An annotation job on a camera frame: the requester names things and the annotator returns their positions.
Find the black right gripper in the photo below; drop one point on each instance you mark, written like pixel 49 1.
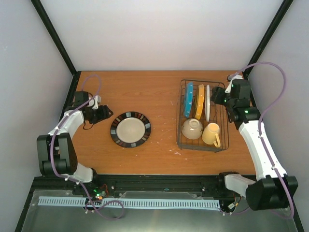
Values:
pixel 216 94

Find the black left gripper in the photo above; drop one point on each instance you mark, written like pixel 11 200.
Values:
pixel 104 114

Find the white blue striped plate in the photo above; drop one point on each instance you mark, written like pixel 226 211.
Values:
pixel 207 103

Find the orange polka dot plate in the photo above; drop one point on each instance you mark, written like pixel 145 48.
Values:
pixel 199 102

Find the black striped plate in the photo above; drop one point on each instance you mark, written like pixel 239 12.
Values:
pixel 130 129

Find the teal polka dot plate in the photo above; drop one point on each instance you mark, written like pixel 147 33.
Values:
pixel 188 99

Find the yellow ceramic mug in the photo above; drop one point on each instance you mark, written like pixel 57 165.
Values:
pixel 210 135

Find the cream ceramic bowl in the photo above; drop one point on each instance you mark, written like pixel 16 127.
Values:
pixel 192 129

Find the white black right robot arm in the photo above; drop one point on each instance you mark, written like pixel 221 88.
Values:
pixel 273 188

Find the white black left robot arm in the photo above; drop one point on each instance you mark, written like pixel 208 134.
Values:
pixel 56 153

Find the metal floor plate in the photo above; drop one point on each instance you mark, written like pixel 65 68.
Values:
pixel 108 216

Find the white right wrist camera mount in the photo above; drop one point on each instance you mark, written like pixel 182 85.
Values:
pixel 231 79

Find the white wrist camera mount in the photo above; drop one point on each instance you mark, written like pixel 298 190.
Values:
pixel 231 79
pixel 94 103

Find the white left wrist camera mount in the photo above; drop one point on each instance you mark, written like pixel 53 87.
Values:
pixel 94 103

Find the dark wire dish rack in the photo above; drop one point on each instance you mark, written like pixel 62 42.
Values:
pixel 218 115

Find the black aluminium frame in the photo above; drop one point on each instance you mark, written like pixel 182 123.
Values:
pixel 50 183

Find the white slotted cable duct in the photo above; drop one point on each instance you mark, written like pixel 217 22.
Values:
pixel 135 203

